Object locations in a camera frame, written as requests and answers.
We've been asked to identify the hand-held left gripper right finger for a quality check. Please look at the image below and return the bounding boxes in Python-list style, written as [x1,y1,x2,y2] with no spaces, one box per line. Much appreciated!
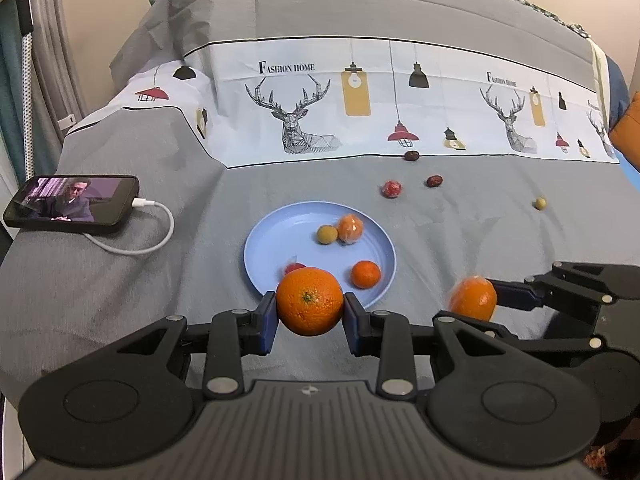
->
[344,293,506,397]

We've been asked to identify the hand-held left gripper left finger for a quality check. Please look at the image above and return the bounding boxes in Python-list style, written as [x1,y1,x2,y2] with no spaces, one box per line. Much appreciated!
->
[117,292,279,397]

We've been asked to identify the blue plate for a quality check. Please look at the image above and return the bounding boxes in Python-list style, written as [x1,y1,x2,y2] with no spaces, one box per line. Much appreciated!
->
[243,201,397,311]

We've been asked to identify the black smartphone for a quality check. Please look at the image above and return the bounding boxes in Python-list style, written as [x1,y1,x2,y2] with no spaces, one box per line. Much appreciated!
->
[2,174,140,235]

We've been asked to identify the blue pillow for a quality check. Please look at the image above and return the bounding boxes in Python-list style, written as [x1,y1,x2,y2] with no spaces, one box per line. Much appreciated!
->
[602,52,632,126]

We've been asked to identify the orange cushion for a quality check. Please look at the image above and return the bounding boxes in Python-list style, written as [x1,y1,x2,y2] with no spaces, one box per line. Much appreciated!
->
[611,91,640,166]

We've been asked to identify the grey curtain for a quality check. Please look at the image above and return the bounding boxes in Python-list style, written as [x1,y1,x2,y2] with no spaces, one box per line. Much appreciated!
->
[30,0,86,131]

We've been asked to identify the black pole handle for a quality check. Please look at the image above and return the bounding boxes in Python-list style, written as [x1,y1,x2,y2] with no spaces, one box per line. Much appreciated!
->
[12,0,35,36]

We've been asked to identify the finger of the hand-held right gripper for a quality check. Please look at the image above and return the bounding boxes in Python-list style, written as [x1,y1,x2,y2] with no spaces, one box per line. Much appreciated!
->
[486,260,630,312]
[494,328,608,362]

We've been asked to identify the plastic-wrapped mandarin orange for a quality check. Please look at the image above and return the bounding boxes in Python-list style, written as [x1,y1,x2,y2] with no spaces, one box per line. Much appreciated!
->
[336,213,364,246]
[448,275,499,323]

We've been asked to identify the striped pole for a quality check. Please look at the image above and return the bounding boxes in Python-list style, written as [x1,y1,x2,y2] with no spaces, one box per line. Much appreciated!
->
[20,30,38,181]

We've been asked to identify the red patterned cloth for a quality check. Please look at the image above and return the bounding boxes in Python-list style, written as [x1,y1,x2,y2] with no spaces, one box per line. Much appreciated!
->
[582,435,636,480]

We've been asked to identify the white charging cable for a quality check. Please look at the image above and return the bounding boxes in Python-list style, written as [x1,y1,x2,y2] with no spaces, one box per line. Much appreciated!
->
[84,198,176,257]

